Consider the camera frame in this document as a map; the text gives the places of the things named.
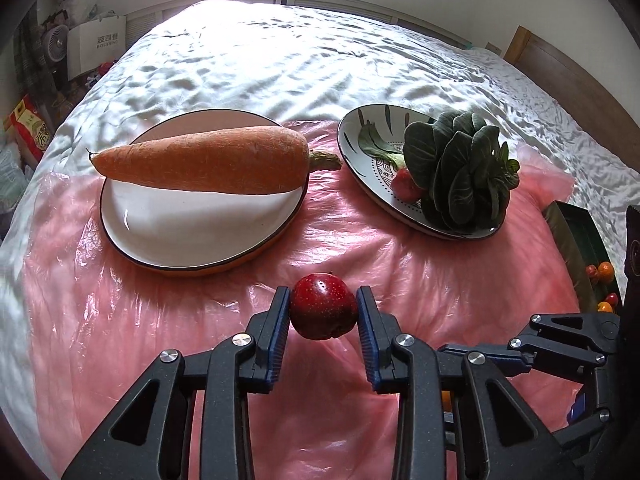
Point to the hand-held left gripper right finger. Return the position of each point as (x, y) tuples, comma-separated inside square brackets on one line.
[(367, 345)]

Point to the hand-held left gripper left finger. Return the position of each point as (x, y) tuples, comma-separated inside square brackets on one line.
[(279, 345)]

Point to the wooden headboard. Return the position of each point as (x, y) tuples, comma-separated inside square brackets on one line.
[(575, 85)]

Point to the small desk fan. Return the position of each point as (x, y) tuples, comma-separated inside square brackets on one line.
[(54, 40)]

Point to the white bed blanket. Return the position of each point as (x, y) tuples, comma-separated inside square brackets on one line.
[(300, 50)]

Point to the wooden bedside table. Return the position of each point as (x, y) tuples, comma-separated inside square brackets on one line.
[(494, 49)]

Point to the white plastic bag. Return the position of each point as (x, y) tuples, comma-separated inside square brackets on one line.
[(82, 5)]

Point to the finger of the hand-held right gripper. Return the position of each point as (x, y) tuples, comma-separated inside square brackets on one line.
[(560, 350), (595, 420)]

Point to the green tray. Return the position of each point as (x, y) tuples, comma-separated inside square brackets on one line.
[(575, 240)]

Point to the clear plastic bag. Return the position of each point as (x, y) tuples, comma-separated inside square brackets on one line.
[(10, 175)]

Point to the plaid cloth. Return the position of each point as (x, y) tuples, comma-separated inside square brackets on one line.
[(25, 55)]

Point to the bok choy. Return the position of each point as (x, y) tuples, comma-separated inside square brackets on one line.
[(460, 170)]

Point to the white slatted panel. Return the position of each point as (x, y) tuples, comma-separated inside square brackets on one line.
[(145, 25)]

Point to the carrot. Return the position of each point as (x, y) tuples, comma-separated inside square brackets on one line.
[(210, 160)]

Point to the white plate orange rim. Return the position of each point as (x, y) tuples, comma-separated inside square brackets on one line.
[(190, 225)]

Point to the loose bok choy leaf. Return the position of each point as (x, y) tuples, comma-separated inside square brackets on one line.
[(370, 142)]

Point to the patterned ceramic plate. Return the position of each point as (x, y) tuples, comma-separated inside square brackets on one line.
[(385, 180)]

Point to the small kumquat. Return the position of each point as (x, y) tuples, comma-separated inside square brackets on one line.
[(605, 307), (605, 270)]

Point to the pink plastic sheet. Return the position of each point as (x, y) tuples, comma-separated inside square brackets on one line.
[(350, 250)]

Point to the white paper bag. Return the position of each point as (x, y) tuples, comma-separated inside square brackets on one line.
[(97, 45)]

